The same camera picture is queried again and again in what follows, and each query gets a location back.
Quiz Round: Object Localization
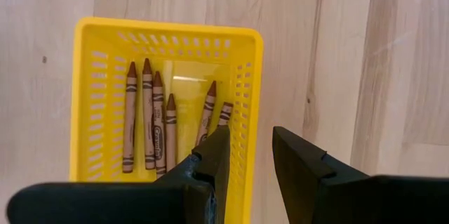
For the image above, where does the brown crayon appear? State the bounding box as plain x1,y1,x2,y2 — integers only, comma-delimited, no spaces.
121,61,138,174
194,80,217,147
217,101,234,129
165,93,177,172
152,70,167,179
142,58,156,171

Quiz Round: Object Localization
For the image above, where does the yellow plastic basket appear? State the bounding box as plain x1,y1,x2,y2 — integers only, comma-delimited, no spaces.
69,16,264,224

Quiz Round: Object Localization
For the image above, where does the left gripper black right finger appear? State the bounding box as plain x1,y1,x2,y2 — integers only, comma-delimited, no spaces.
272,126,449,224

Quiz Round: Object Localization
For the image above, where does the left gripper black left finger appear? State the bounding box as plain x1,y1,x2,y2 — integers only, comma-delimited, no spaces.
6,124,232,224

